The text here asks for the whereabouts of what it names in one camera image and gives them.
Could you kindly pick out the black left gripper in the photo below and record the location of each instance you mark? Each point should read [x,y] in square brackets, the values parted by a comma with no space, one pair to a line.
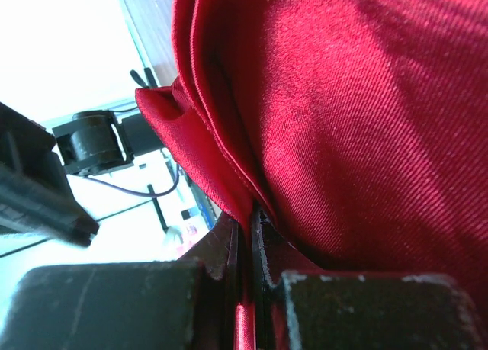
[35,193]

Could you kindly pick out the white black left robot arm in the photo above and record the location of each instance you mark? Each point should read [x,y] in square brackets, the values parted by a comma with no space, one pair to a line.
[96,142]

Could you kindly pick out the red cloth napkin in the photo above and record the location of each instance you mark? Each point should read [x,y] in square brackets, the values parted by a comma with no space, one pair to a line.
[359,125]

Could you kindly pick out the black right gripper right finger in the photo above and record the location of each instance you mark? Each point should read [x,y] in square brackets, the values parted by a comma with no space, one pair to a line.
[299,305]

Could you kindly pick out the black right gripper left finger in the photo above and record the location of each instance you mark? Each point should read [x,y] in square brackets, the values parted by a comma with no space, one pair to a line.
[189,303]

